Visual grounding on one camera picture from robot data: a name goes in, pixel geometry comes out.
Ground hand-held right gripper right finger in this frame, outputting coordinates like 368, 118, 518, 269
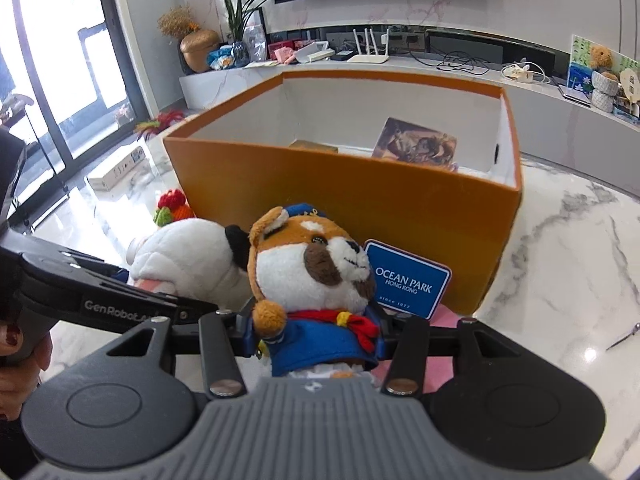
380, 310, 506, 396

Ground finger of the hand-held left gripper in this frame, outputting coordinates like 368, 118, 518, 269
20, 252, 221, 318

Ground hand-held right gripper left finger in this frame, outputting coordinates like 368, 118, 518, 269
102, 305, 258, 401

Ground pink notebook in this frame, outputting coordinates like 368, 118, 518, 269
375, 305, 476, 392

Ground brown plush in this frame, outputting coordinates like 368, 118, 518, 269
247, 203, 382, 380

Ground white plush with striped hat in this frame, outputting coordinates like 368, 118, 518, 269
127, 217, 256, 311

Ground red and orange crochet fruit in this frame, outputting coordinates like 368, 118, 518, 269
152, 188, 196, 226

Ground orange cardboard box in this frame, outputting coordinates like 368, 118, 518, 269
162, 71, 524, 313

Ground dark fantasy art card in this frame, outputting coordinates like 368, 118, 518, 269
371, 117, 458, 170

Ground gold gift box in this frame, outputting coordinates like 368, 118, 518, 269
289, 139, 341, 155

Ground person's left hand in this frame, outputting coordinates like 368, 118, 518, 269
0, 321, 55, 423

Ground blue rectangular tag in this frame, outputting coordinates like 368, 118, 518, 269
363, 240, 452, 321

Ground white product box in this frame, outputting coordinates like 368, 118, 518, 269
87, 149, 147, 193

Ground red feather decoration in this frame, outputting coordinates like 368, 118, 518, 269
134, 109, 188, 141

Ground small metal scissors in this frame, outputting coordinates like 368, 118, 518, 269
606, 324, 640, 351

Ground glass sliding door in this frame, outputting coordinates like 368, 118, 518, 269
0, 0, 151, 231

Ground gold vase with dried flowers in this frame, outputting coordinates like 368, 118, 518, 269
157, 6, 221, 73

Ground marble television console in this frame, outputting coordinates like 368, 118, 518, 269
179, 52, 640, 167

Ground white router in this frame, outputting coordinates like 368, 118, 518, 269
347, 27, 391, 64

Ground silver laptop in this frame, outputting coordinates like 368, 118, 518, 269
557, 82, 593, 107

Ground green plant in glass vase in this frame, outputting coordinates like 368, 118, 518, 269
220, 0, 273, 68

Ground round paper fan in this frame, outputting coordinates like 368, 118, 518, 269
620, 67, 640, 111

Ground black cable bundle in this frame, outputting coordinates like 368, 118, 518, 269
430, 50, 506, 74

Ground white charger with cable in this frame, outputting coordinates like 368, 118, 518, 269
501, 61, 551, 84

